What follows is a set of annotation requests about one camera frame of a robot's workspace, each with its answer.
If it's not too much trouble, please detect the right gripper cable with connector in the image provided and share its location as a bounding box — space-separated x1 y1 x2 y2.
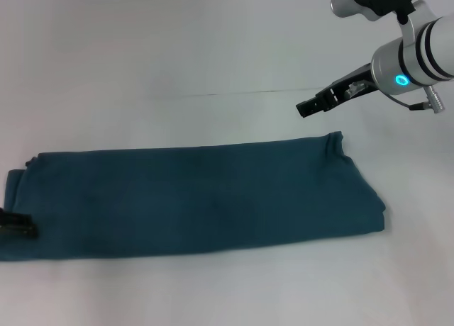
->
348 81 446 115

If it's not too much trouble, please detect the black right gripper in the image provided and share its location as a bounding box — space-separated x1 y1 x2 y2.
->
295 64 377 119

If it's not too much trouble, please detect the blue teal t-shirt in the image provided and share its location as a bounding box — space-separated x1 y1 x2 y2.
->
0 130 387 263

